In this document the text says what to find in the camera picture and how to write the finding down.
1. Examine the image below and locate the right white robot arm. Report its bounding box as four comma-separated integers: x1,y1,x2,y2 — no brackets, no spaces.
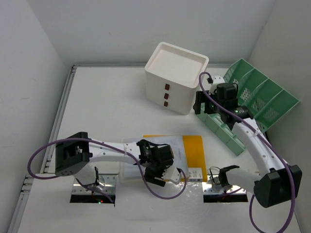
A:
193,83,302,208

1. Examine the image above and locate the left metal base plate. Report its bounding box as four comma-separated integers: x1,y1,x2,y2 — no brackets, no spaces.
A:
71,174,117,195

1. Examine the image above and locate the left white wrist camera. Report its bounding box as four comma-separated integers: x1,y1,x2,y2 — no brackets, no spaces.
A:
162,166,181,183

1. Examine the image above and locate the metal base plate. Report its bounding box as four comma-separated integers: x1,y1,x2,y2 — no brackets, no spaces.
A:
71,174,117,195
202,180,247,195

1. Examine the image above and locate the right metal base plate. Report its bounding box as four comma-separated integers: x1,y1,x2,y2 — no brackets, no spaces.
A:
202,180,247,195

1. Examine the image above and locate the clear sleeve with papers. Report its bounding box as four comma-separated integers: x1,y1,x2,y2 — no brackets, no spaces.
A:
120,135,189,183

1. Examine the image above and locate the white three-drawer organizer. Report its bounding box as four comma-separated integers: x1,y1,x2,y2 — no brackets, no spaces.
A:
145,42,209,115

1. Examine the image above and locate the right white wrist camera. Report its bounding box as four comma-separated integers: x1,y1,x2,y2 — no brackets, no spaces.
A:
207,75,225,95

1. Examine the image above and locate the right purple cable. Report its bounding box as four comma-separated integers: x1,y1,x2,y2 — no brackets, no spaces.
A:
198,71,297,233

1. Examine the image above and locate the small white box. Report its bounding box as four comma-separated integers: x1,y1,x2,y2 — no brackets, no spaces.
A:
188,167,203,182

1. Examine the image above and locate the green plastic file tray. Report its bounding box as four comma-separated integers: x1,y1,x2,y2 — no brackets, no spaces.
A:
197,59,299,156

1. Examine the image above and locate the yellow folder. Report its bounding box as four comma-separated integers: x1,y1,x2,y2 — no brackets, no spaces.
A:
142,135,208,183

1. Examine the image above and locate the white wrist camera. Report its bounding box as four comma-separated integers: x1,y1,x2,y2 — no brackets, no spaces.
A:
162,166,181,183
207,75,225,95

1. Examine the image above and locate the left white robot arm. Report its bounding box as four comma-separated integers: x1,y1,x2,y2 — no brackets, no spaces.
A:
55,132,180,187

